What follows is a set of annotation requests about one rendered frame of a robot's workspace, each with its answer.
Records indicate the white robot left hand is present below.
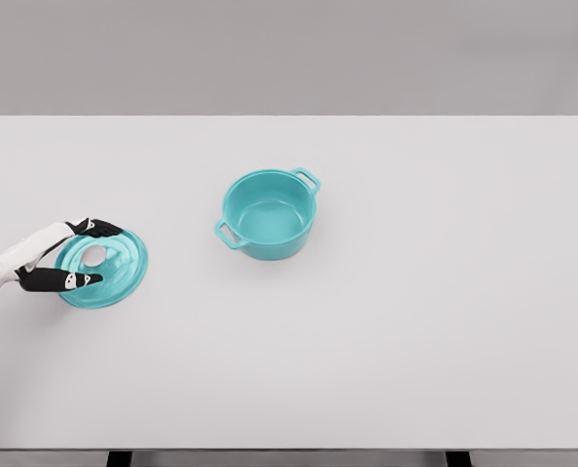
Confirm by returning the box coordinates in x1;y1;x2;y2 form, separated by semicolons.
0;216;126;295

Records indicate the teal pot lid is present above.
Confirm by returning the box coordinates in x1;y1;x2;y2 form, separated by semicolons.
54;229;151;309

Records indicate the teal pot with handles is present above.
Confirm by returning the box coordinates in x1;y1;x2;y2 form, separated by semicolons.
214;166;322;262

